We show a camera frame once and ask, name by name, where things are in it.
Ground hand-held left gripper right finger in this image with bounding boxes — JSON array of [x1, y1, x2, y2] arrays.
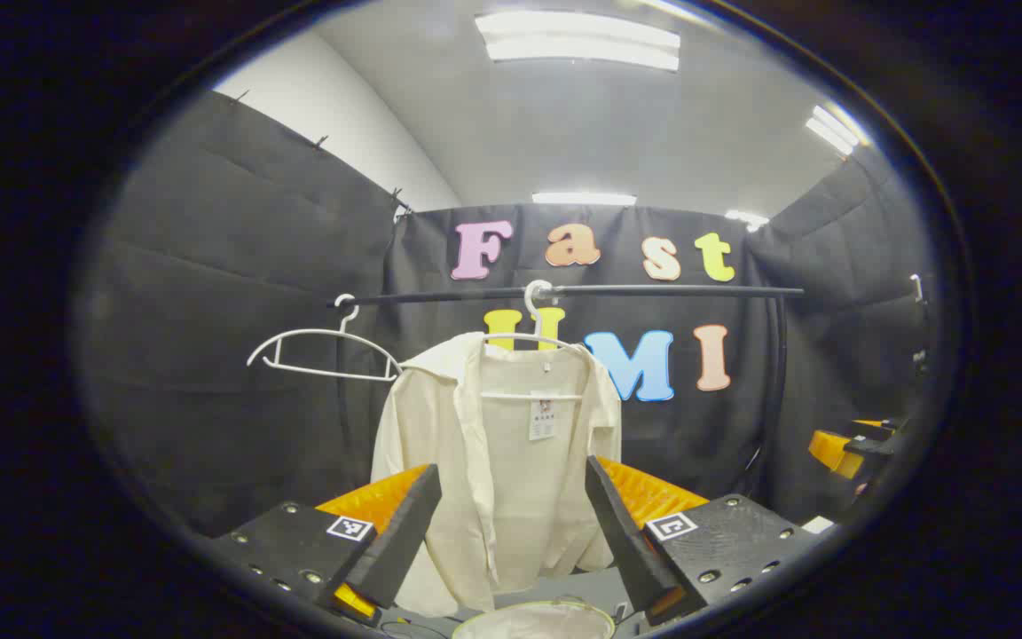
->
[[586, 455, 822, 627]]

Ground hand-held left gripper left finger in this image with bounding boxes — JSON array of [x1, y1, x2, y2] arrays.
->
[[209, 463, 443, 622]]

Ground cream button shirt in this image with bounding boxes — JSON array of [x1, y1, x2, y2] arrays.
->
[[371, 332, 624, 619]]

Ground white clothes hanger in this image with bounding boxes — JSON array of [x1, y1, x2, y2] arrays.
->
[[247, 294, 404, 383], [479, 280, 590, 402]]

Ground black clothes rack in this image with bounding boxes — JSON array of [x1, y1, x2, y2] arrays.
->
[[326, 282, 806, 498]]

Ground black backdrop cloth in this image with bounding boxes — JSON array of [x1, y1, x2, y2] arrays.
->
[[76, 89, 942, 542]]

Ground long ceiling light panel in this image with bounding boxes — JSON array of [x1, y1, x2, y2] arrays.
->
[[474, 9, 682, 73]]

